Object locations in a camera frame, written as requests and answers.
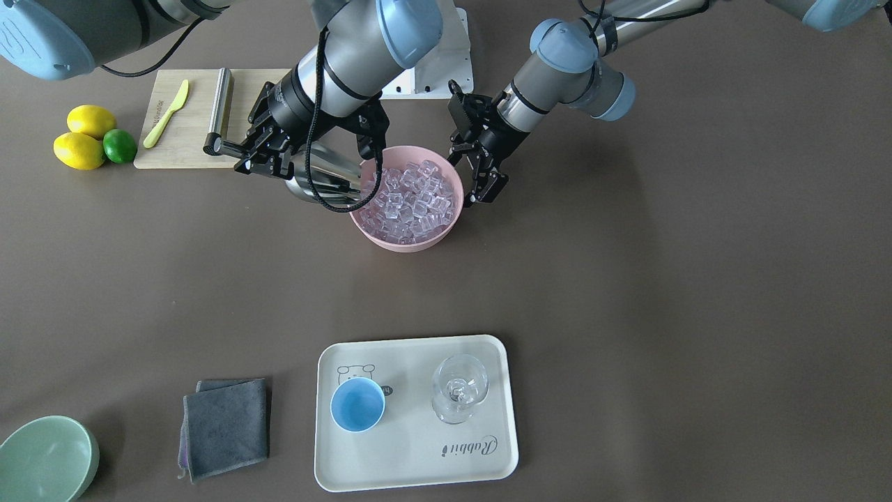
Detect yellow plastic knife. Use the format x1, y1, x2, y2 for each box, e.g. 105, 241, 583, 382
143, 79, 190, 149

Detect whole lemon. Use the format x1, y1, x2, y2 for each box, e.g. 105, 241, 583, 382
53, 132, 107, 169
66, 105, 117, 140

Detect light blue cup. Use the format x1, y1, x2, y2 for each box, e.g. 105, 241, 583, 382
330, 377, 386, 433

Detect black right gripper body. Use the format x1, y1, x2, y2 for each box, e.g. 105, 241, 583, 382
243, 80, 390, 162

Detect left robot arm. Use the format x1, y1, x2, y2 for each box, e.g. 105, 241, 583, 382
448, 1, 713, 208

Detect cream rabbit tray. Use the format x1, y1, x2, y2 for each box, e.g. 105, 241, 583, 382
314, 334, 519, 492

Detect bamboo cutting board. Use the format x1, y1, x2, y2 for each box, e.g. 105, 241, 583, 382
134, 68, 288, 169

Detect steel ice scoop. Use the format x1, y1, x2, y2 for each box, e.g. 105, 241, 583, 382
286, 143, 361, 206

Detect clear wine glass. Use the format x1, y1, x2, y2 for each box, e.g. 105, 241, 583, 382
432, 353, 489, 425

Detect upper whole lemon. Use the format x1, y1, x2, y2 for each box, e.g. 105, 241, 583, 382
66, 105, 117, 140

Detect pink bowl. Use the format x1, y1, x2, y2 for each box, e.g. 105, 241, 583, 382
350, 146, 464, 253

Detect green lime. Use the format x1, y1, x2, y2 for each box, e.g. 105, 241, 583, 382
102, 128, 138, 163

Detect clear ice cubes pile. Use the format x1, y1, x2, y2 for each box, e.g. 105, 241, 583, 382
355, 159, 456, 245

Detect grey folded cloth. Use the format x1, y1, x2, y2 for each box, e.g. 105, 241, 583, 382
178, 378, 270, 484

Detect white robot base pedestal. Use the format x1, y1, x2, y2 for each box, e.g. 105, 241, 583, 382
381, 1, 475, 100

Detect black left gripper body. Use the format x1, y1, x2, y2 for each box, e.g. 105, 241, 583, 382
448, 79, 529, 166

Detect steel muddler black tip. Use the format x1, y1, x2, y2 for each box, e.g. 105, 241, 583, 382
203, 68, 233, 156

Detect mint green bowl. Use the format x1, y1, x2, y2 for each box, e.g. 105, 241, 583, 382
1, 416, 100, 501

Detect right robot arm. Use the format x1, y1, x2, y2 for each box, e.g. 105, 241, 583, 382
2, 1, 443, 180

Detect lower whole lemon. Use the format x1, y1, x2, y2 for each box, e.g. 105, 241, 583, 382
53, 132, 107, 169

